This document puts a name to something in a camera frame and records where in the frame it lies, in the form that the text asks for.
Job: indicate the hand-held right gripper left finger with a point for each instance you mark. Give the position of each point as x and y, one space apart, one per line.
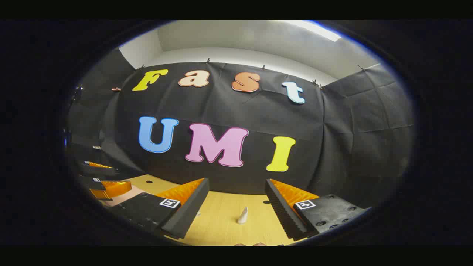
188 210

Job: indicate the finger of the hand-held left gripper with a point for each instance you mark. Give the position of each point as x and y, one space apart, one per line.
98 169
111 188

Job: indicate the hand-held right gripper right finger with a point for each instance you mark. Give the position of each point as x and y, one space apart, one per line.
282 210

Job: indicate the small white tube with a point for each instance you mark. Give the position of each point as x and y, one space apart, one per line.
242 216

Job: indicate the black backdrop cloth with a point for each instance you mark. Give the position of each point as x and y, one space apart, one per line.
258 114

